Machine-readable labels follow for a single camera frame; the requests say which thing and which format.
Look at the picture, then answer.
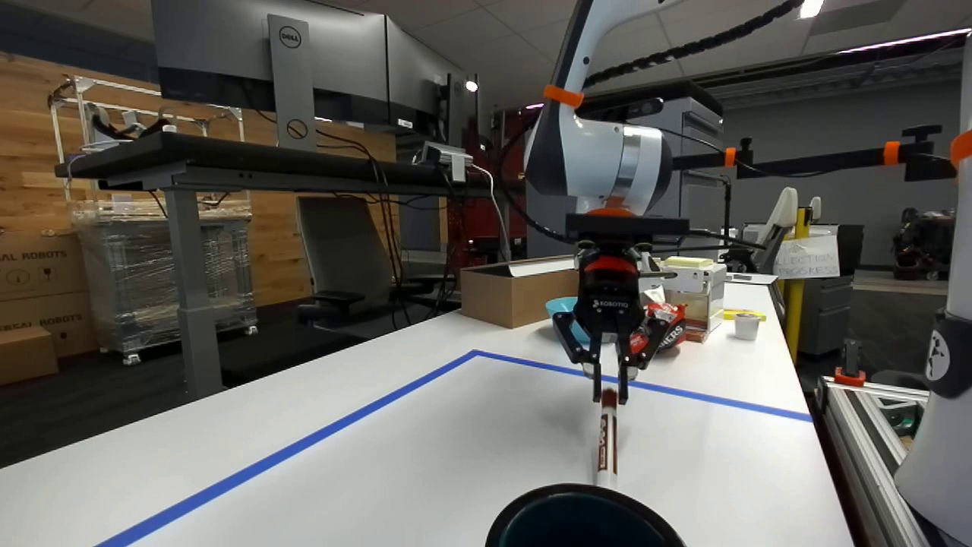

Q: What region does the open cardboard box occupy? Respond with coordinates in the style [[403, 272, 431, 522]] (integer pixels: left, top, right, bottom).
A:
[[457, 258, 584, 330]]

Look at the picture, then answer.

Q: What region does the white carton box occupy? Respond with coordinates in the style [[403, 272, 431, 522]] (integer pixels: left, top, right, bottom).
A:
[[655, 254, 731, 328]]

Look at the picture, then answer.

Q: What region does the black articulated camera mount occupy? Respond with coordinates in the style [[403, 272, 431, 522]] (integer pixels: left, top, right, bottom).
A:
[[671, 122, 960, 187]]

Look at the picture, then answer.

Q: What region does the dark teal mug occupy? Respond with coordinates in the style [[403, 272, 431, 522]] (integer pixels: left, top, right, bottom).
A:
[[483, 480, 690, 547]]

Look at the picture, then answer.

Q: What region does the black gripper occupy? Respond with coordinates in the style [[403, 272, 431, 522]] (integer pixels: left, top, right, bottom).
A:
[[561, 243, 653, 407]]

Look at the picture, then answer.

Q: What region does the white wire rack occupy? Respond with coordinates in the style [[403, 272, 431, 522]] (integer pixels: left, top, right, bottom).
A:
[[45, 74, 253, 156]]

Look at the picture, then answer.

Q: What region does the dark smaller monitor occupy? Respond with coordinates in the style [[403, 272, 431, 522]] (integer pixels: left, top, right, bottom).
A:
[[384, 18, 481, 131]]

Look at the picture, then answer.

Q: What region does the white power strip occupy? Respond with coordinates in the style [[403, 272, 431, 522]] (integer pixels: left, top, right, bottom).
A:
[[420, 138, 476, 187]]

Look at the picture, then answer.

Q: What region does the grey Dell monitor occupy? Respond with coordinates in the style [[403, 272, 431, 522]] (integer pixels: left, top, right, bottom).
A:
[[150, 0, 408, 114]]

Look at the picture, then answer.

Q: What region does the red and white marker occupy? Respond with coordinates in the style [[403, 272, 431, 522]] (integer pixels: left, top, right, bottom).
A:
[[592, 381, 623, 480]]

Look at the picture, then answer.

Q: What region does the grey monitor stand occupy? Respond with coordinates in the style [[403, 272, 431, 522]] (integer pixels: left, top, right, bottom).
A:
[[264, 12, 318, 153]]

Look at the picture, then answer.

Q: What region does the small white cup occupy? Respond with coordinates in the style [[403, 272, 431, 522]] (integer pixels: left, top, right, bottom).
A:
[[729, 310, 765, 342]]

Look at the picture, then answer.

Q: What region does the plastic wrapped cart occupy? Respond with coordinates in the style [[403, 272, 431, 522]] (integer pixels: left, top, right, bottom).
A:
[[74, 206, 261, 368]]

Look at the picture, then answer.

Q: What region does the black machine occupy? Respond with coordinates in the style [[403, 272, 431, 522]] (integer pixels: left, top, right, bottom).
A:
[[890, 205, 958, 281]]

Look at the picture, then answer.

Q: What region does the black office chair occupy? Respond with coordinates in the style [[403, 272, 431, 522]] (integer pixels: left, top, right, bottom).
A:
[[291, 193, 434, 342]]

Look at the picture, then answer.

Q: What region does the black knob with red base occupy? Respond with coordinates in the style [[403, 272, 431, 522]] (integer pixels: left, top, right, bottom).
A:
[[830, 333, 873, 389]]

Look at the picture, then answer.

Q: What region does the orange strap on forearm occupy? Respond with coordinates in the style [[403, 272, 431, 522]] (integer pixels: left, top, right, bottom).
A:
[[541, 81, 590, 112]]

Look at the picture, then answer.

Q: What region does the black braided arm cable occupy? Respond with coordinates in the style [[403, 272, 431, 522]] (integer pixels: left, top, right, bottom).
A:
[[581, 0, 813, 96]]

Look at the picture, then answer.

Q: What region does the teal plastic item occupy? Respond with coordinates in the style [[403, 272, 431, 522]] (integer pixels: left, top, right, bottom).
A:
[[545, 294, 590, 345]]

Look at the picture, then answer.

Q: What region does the orange strap on arm shoulder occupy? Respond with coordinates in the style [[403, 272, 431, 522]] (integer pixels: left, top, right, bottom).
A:
[[945, 128, 972, 173]]

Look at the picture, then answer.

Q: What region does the aluminium profile base frame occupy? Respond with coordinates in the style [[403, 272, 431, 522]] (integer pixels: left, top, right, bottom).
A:
[[816, 374, 960, 547]]

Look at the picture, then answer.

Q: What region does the small cardboard box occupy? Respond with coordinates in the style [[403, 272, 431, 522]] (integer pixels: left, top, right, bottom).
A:
[[0, 320, 61, 389]]

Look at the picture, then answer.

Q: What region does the red cabinet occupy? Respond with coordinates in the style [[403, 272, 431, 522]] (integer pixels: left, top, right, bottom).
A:
[[443, 124, 530, 266]]

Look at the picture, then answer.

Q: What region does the black standing desk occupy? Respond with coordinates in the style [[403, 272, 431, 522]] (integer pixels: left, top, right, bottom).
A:
[[55, 128, 481, 401]]

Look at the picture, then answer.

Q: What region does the long blue tape strip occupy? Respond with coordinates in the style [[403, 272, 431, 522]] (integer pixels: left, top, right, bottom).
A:
[[95, 345, 481, 547]]

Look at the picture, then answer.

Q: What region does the orange strap on wrist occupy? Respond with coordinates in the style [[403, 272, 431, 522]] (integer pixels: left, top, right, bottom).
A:
[[586, 197, 639, 218]]

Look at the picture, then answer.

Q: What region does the white chair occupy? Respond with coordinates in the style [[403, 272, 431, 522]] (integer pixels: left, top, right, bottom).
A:
[[740, 186, 805, 251]]

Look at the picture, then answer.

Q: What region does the red and black tool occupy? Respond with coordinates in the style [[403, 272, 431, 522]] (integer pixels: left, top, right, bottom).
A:
[[634, 297, 693, 359]]

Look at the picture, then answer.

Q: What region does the yellow post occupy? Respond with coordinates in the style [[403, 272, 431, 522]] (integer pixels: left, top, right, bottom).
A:
[[784, 206, 813, 359]]

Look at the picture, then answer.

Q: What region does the short blue tape strip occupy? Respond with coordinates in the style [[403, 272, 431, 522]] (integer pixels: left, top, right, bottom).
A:
[[470, 345, 816, 425]]

